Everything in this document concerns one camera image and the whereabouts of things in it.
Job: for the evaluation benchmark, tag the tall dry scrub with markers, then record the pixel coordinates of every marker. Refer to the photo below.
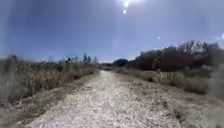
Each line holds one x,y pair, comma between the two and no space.
26,78

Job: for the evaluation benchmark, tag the row of dry bushes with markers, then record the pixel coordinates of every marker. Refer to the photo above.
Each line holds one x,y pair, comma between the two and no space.
188,82

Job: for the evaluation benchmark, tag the group of distant trees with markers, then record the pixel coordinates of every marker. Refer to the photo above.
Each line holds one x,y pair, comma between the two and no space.
87,60

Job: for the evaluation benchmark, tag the wood of dark trees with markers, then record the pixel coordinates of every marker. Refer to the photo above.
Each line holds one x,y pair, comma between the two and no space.
173,57

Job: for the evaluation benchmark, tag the pale gravel path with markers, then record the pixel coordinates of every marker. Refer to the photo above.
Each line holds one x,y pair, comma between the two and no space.
106,103

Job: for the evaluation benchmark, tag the dry grass ground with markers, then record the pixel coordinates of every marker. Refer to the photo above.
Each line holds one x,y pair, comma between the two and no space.
190,105
40,101

